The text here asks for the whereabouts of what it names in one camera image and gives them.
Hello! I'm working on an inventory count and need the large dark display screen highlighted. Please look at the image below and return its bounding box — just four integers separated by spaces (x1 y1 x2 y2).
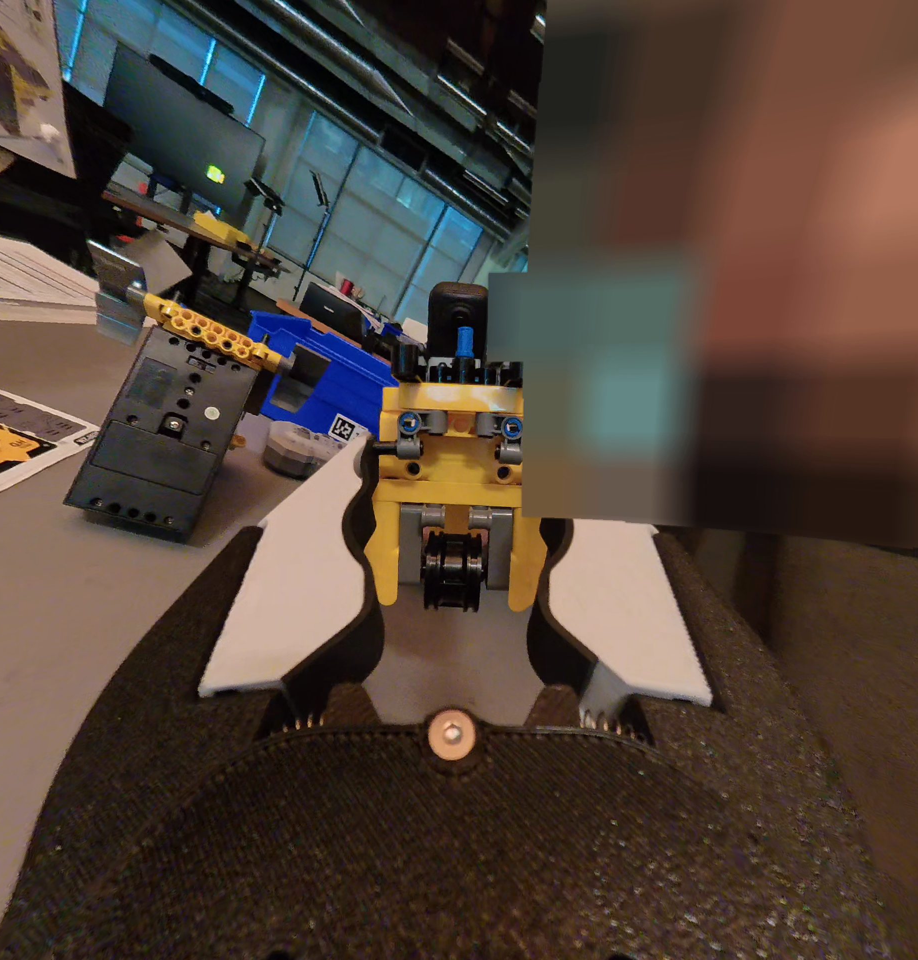
102 41 267 220

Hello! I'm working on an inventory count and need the instruction paper sheet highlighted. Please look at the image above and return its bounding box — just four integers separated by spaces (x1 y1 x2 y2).
0 0 78 180

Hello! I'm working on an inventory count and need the grey round toy hub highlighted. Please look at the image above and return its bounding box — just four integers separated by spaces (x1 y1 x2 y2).
262 420 359 479

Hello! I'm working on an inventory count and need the blue plastic bin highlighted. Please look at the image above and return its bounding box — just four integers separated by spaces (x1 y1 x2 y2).
246 309 402 445

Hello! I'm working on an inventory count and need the black computer monitor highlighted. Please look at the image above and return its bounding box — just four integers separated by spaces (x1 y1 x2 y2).
0 78 141 241

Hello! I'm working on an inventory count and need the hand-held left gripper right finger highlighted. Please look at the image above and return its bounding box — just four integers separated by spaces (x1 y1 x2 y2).
528 517 714 726

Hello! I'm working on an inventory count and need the black toy battery box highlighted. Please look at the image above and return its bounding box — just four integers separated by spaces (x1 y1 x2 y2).
63 326 274 543

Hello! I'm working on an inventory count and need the silver metal stand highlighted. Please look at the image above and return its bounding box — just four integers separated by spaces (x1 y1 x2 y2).
86 228 195 348

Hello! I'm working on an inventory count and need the person's brown sweater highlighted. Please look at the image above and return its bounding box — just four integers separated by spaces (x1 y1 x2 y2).
654 525 918 924

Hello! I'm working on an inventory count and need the small black monitor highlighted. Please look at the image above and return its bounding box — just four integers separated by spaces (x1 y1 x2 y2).
300 281 368 340

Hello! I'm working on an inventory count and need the yellow perforated toy beam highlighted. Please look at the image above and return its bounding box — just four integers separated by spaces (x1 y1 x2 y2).
141 292 286 370

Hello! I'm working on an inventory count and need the yellow black instruction booklet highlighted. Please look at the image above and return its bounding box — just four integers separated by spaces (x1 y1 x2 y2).
0 382 100 505

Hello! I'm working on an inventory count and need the large yellow toy brick assembly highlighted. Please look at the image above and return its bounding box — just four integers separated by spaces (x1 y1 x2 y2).
363 324 552 614

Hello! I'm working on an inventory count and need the white paper stack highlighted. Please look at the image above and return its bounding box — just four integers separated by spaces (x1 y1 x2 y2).
0 232 102 325

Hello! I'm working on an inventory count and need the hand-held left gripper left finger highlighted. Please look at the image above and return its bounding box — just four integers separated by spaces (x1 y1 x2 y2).
197 437 387 702

